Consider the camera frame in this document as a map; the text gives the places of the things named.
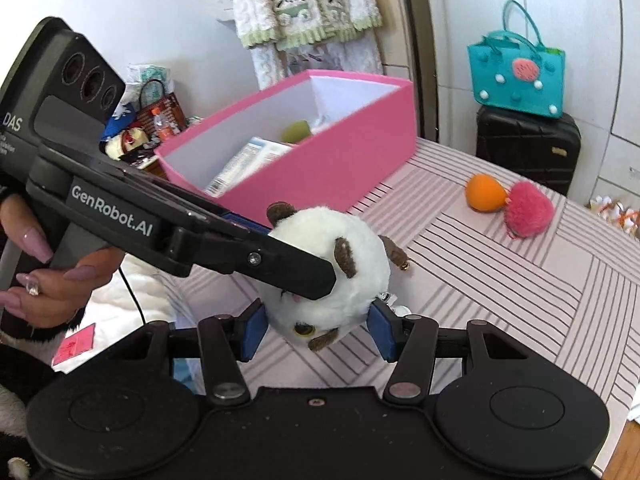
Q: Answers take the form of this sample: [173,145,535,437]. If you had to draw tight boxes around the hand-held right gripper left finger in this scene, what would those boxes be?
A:
[112,299,267,407]

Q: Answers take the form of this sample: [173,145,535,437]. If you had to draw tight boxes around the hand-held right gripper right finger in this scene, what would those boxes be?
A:
[367,300,531,405]

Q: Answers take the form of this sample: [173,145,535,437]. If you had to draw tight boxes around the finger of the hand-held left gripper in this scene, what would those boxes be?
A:
[167,222,337,302]
[200,201,273,237]

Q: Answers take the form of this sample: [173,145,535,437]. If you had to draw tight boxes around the white brown plush cat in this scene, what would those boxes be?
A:
[265,201,412,352]

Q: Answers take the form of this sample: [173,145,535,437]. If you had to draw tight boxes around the white wet wipes packet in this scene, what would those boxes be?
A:
[205,137,302,197]

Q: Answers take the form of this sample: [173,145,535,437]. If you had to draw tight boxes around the pink cardboard box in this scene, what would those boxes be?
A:
[154,70,417,228]

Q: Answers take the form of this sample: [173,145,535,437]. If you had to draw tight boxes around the orange soft ball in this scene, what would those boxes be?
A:
[465,174,512,214]

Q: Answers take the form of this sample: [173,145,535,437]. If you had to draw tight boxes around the person's left hand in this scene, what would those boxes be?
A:
[0,198,126,331]

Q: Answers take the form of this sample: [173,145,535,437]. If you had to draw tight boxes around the blue wrapped flower bouquet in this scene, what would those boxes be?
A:
[102,102,137,142]

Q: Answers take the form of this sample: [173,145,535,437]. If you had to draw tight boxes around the cream red small bag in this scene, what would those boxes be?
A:
[105,127,152,159]

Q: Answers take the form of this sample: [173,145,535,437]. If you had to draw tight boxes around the green white tissue packs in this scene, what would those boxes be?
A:
[125,64,174,97]

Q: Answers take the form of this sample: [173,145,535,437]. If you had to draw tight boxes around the orange label plastic bottle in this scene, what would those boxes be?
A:
[152,107,174,144]

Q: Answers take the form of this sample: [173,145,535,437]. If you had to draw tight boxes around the red checked basket bag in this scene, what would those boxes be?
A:
[137,80,187,142]

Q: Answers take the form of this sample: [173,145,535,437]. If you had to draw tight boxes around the printed white blanket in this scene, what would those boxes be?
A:
[50,255,177,377]

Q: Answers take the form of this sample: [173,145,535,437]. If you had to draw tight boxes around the striped pink tablecloth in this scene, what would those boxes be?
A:
[165,137,640,413]

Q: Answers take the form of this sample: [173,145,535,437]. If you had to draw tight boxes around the white fleece garment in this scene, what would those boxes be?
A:
[250,35,384,92]

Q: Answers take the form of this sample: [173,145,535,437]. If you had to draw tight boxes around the pink card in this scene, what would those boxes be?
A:
[52,324,97,368]

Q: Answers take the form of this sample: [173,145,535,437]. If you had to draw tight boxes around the pink fluffy pompom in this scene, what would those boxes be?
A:
[502,181,556,238]

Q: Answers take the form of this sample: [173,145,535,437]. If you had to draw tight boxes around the white green knitted cardigan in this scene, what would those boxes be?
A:
[227,0,384,52]

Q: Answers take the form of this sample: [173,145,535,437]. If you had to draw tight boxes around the black suitcase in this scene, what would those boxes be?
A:
[475,106,583,197]

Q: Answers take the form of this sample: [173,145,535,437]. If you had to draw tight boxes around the light wooden wardrobe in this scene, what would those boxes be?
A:
[395,0,444,144]

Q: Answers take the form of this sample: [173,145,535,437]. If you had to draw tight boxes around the box of small bottles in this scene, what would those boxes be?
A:
[590,195,640,237]

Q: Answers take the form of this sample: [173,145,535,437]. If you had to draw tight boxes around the teal felt handbag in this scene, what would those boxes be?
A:
[467,0,567,121]

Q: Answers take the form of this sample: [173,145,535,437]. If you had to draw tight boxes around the grey three-door wardrobe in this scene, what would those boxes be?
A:
[425,0,640,202]

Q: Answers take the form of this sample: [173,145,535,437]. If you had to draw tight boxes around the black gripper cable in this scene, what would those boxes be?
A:
[117,265,147,327]

